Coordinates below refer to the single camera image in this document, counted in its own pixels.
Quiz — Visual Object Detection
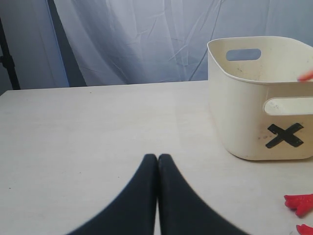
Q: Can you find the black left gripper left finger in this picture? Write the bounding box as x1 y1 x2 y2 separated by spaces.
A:
69 154 158 235

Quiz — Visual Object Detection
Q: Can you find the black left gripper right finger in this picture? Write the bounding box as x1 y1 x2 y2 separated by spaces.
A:
158 154 246 235

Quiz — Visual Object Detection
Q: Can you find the intact yellow rubber chicken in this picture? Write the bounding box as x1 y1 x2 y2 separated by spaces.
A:
284 194 313 235

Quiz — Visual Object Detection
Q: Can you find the rubber chicken with white tube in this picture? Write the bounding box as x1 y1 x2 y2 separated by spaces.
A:
297 70 313 82

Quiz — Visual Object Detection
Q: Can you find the cream bin marked X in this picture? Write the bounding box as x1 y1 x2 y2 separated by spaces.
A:
207 36 313 161

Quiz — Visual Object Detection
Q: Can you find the grey backdrop curtain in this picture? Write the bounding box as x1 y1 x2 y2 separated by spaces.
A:
0 0 313 89

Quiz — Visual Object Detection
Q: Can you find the black stand pole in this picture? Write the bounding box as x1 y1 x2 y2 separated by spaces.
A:
0 22 21 90

